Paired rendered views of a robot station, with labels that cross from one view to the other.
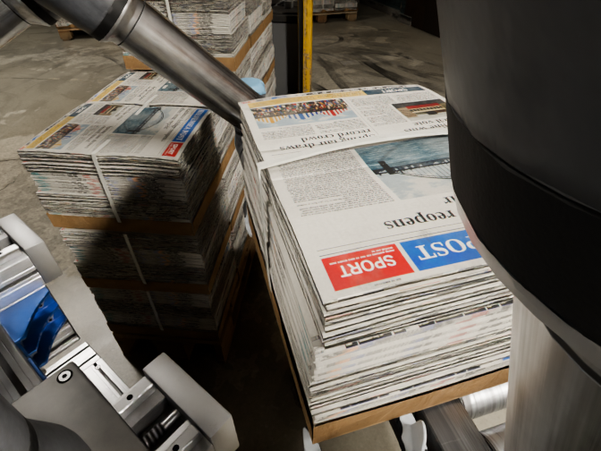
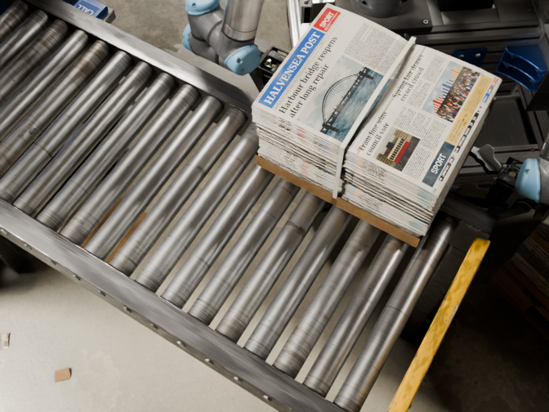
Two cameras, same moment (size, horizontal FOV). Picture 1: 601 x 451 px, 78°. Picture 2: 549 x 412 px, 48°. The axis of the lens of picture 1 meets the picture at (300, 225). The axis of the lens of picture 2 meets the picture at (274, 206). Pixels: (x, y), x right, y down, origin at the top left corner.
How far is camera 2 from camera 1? 1.26 m
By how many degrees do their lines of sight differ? 72
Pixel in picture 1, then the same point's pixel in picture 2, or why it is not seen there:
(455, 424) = not seen: hidden behind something
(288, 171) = (400, 46)
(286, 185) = (389, 35)
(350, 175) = (374, 59)
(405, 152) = (368, 92)
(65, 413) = (406, 16)
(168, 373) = not seen: hidden behind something
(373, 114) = (416, 118)
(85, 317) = not seen: outside the picture
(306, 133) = (426, 73)
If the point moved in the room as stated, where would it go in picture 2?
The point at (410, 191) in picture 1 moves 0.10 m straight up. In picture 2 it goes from (342, 62) to (347, 24)
